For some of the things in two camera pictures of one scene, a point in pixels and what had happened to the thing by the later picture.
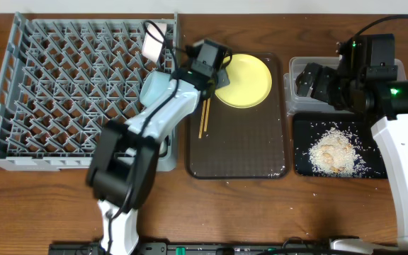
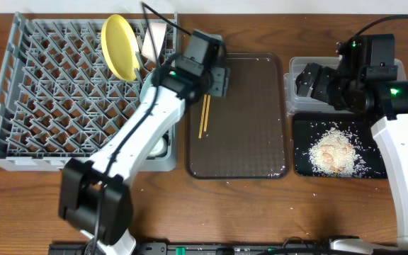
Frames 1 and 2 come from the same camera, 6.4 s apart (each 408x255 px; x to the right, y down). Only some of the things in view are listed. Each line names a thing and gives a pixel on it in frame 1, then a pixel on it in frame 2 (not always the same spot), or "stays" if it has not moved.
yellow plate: [250, 81] → [120, 47]
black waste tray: [336, 145] stays
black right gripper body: [329, 88] stays
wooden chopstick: [207, 113] stays
